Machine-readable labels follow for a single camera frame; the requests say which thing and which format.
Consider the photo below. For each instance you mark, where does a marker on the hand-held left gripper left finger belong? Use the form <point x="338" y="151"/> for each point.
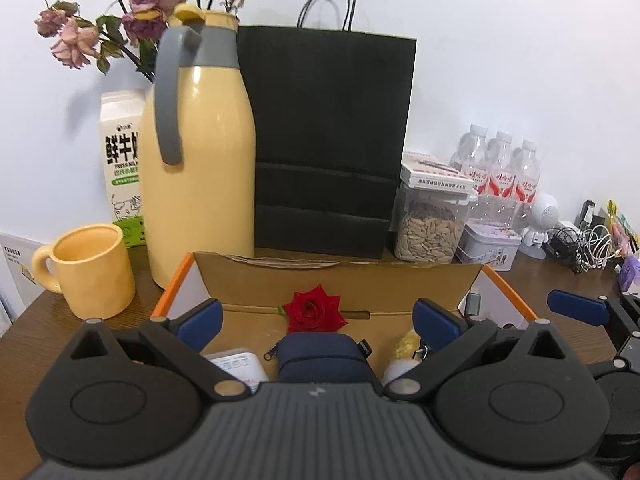
<point x="200" y="322"/>

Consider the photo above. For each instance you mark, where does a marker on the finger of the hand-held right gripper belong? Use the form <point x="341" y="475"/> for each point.
<point x="575" y="306"/>

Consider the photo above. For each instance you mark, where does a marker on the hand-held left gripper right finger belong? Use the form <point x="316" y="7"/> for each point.
<point x="435" y="322"/>

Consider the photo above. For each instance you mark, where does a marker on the plush sheep toy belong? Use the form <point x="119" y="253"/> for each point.
<point x="402" y="355"/>

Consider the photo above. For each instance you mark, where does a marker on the orange cardboard box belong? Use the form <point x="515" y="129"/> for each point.
<point x="240" y="280"/>

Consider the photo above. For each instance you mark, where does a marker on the purple tissue packet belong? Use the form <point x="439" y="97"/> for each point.
<point x="631" y="268"/>

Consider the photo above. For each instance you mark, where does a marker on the red rose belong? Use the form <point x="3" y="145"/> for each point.
<point x="315" y="310"/>

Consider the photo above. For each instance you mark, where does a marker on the navy zip pouch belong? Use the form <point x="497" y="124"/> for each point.
<point x="320" y="360"/>

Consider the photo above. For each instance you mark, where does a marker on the clear seed container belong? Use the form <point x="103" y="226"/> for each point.
<point x="425" y="235"/>

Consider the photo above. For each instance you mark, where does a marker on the printed tin box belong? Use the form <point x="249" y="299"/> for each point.
<point x="487" y="250"/>

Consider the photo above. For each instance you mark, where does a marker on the colourful snack packet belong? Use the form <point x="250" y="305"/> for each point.
<point x="622" y="227"/>

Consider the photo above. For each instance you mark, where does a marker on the small dark bottle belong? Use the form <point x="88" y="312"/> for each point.
<point x="588" y="215"/>

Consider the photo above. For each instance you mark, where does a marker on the white robot speaker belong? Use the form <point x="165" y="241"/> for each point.
<point x="545" y="210"/>

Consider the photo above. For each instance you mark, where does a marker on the yellow mug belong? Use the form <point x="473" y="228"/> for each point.
<point x="95" y="275"/>

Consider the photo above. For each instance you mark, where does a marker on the flat white box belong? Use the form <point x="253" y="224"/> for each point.
<point x="435" y="172"/>

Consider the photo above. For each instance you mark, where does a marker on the yellow thermos jug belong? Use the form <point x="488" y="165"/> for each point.
<point x="210" y="160"/>

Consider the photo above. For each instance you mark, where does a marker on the white milk carton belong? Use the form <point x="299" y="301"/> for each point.
<point x="120" y="160"/>

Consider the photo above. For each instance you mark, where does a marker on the white board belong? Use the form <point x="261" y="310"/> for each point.
<point x="15" y="260"/>

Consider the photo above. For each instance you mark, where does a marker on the black paper bag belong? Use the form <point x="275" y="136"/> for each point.
<point x="325" y="135"/>

